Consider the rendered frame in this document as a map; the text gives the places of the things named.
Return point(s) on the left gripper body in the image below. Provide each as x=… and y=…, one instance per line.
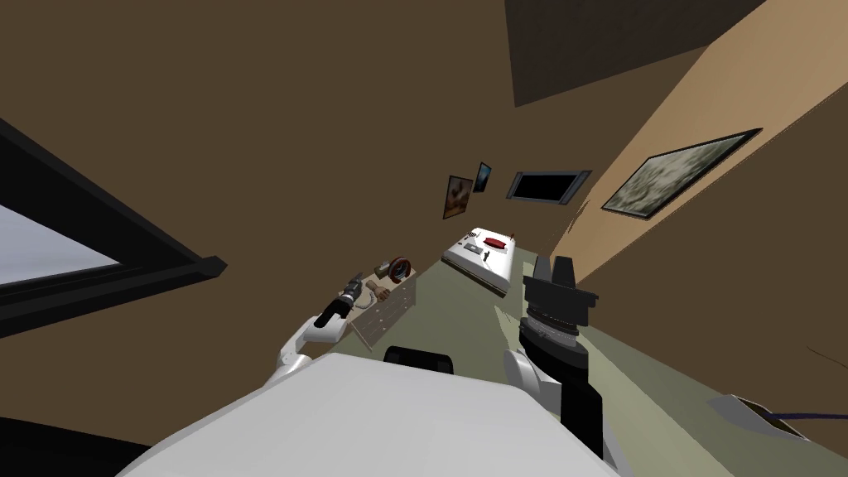
x=351, y=289

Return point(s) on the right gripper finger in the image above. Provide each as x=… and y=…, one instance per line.
x=542, y=268
x=565, y=271

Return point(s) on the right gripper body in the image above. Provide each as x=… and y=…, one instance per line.
x=558, y=298

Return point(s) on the beige chest of drawers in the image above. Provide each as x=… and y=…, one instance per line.
x=387, y=301

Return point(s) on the white bed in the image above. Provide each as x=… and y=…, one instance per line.
x=482, y=258

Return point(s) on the grey framed dark window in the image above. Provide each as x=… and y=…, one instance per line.
x=547, y=187

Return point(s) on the small blue picture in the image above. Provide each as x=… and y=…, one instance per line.
x=481, y=177

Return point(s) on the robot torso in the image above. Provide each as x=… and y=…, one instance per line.
x=371, y=417

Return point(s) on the large grey framed painting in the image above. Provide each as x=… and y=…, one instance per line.
x=676, y=175

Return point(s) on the grey box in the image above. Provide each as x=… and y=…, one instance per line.
x=755, y=414

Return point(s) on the black framed window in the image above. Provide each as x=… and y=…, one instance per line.
x=73, y=245

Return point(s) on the brown picture on wall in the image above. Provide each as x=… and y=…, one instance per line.
x=457, y=197

